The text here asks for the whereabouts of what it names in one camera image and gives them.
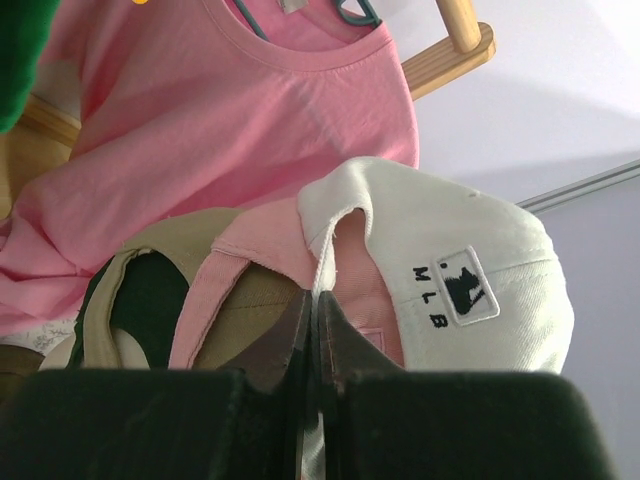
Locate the pink t-shirt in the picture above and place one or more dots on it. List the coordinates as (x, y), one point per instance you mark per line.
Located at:
(183, 109)

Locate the pink baseball cap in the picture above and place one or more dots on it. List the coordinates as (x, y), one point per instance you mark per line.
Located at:
(272, 236)

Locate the khaki hat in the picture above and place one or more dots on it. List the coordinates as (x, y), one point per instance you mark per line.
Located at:
(165, 240)

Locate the cream foam mannequin head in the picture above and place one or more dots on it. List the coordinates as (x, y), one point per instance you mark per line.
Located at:
(131, 354)

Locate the wooden clothes rack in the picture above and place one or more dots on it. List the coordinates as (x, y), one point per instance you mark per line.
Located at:
(44, 135)

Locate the white cap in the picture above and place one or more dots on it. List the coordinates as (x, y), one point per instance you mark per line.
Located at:
(474, 280)

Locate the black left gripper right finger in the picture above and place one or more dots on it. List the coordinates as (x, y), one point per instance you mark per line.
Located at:
(382, 422)

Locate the dark green cap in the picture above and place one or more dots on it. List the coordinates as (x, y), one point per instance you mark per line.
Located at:
(148, 303)

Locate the green tank top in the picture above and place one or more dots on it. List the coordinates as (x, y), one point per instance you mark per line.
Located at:
(25, 29)

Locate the floral table mat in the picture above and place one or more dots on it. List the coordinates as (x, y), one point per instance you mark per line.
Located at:
(43, 338)

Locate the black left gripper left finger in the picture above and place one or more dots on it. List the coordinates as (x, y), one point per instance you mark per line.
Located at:
(242, 421)

